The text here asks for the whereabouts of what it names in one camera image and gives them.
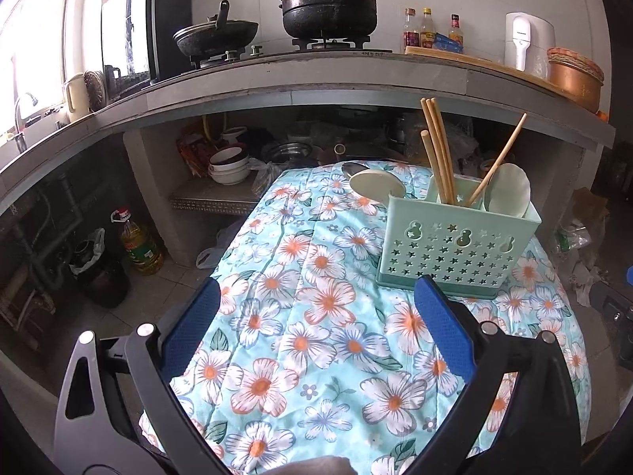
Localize bamboo chopstick one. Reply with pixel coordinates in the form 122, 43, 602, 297
466, 113, 528, 207

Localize dark sauce bottle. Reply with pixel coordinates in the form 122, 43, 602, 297
402, 8, 421, 51

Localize bamboo chopstick five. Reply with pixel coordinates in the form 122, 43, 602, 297
422, 98, 457, 205

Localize cream rice paddle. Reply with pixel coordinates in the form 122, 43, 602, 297
350, 169, 406, 207

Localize bamboo chopstick three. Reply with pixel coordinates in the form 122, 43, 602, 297
429, 98, 457, 205

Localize black cabinet appliance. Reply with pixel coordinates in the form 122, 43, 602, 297
101, 0, 192, 98

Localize white electric kettle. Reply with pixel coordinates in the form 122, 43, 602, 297
504, 12, 556, 80

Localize black wok with handle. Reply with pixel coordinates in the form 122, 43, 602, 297
173, 0, 259, 59

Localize bamboo chopstick two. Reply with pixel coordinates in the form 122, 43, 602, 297
421, 98, 452, 204

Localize cooking oil bottle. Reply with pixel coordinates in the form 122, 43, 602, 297
110, 208, 164, 276

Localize cream thermos jug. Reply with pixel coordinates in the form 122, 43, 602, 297
63, 73, 90, 122

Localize mint green utensil holder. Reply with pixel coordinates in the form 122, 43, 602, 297
377, 179, 541, 299

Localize grey concrete counter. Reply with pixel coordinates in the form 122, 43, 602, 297
1, 51, 615, 210

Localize wooden cutting board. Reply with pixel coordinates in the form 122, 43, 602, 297
404, 46, 572, 100

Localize stack of white bowls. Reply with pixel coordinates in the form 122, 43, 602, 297
208, 145, 250, 186

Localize large black stock pot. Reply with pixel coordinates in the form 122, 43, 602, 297
279, 0, 378, 40

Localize bamboo chopstick four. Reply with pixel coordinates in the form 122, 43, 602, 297
421, 130, 447, 204

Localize copper coloured pot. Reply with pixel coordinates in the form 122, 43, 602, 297
547, 47, 604, 114

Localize floral blue quilt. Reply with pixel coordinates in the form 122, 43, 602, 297
137, 160, 592, 475

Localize white shell-shaped spoon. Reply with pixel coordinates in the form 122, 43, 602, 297
485, 163, 531, 218

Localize yellow cap sauce bottle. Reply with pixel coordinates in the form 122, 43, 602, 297
419, 8, 436, 48

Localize gas stove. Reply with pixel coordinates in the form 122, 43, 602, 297
189, 36, 393, 69

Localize red cap sauce bottle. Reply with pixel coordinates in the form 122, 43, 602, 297
449, 14, 464, 48

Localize blue white bag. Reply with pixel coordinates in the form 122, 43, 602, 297
434, 33, 464, 54

